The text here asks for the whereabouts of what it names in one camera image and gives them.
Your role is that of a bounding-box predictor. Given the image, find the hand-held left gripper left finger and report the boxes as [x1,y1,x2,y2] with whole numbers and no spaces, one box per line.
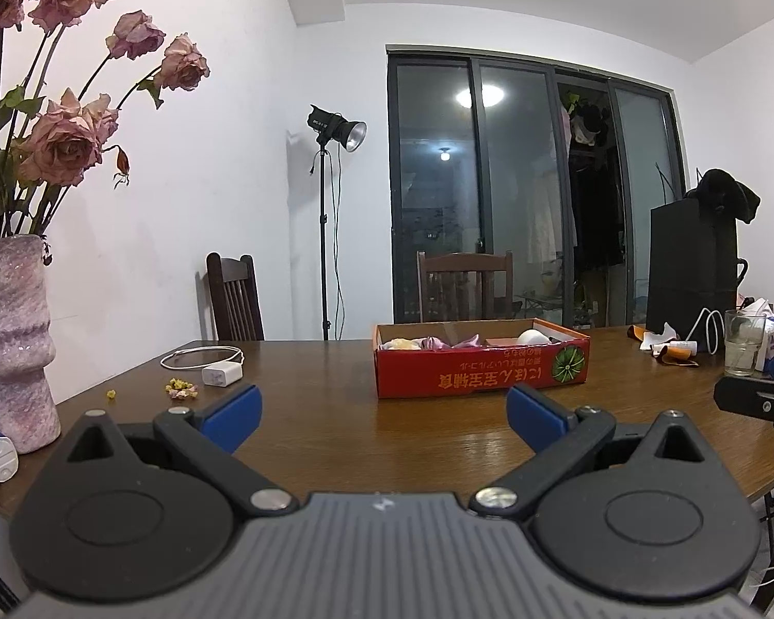
[61,385,298,520]

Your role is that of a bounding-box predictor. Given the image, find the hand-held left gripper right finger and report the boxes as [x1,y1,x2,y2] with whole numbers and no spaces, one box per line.
[469,383,717,520]

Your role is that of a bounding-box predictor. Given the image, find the red cardboard box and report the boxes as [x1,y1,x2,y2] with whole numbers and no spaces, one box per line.
[373,319,591,399]

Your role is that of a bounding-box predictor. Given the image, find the white and blue carton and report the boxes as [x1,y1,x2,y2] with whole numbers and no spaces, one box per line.
[754,316,774,373]

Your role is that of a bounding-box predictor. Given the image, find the white charger adapter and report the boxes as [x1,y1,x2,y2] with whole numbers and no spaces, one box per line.
[201,364,246,389]

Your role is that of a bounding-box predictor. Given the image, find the clear glass cup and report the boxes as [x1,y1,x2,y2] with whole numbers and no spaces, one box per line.
[723,309,767,377]

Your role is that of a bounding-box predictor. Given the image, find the orange and white wrappers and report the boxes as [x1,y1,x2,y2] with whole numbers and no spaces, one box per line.
[627,321,701,367]

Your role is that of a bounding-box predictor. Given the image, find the dark wooden chair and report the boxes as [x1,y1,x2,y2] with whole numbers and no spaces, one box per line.
[206,253,265,341]
[416,250,515,323]

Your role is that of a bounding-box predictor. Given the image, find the black paper bag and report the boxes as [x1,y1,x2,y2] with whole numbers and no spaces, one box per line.
[647,197,749,352]

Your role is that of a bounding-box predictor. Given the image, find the black cloth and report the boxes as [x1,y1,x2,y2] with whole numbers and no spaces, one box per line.
[684,169,762,225]

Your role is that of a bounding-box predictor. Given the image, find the pink speckled ceramic vase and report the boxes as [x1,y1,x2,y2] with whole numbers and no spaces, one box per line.
[0,234,61,454]

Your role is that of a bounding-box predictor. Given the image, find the black framed sliding glass door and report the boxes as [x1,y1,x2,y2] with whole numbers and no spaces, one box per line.
[385,45,688,330]

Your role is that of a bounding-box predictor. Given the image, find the studio light on stand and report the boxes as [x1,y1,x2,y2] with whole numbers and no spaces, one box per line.
[306,104,367,341]

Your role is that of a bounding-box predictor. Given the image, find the dried pink roses bouquet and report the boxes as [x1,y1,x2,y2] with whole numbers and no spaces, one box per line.
[0,0,211,239]

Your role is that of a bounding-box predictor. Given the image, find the white coiled cable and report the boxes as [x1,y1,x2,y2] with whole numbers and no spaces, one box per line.
[160,345,245,371]

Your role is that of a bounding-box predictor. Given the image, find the white charging cable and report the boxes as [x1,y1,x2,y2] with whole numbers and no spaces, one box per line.
[687,308,727,355]

